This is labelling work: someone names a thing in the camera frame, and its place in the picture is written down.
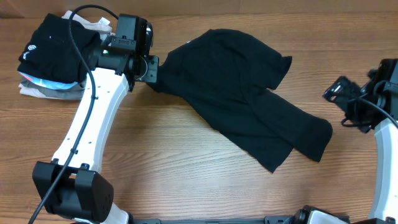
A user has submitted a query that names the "black t-shirt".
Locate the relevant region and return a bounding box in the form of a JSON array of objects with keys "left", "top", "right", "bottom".
[{"left": 152, "top": 29, "right": 333, "bottom": 172}]

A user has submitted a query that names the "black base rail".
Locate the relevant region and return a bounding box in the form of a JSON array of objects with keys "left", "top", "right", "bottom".
[{"left": 128, "top": 215, "right": 294, "bottom": 224}]

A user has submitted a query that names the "folded white garment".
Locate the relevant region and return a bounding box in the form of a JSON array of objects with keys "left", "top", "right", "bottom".
[{"left": 18, "top": 10, "right": 113, "bottom": 100}]

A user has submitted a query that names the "folded grey garment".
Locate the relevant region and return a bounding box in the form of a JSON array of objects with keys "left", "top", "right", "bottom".
[{"left": 19, "top": 78, "right": 86, "bottom": 100}]

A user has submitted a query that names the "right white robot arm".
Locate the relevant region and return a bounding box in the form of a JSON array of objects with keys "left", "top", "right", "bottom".
[{"left": 323, "top": 69, "right": 397, "bottom": 223}]

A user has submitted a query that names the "folded light blue garment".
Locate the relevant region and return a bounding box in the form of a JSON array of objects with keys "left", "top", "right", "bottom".
[{"left": 19, "top": 72, "right": 79, "bottom": 90}]

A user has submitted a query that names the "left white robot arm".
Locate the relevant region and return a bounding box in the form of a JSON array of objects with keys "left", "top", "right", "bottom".
[{"left": 32, "top": 44, "right": 159, "bottom": 223}]

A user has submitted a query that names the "folded black shirt with logo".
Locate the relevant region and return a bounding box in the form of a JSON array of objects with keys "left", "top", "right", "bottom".
[{"left": 17, "top": 14, "right": 101, "bottom": 83}]

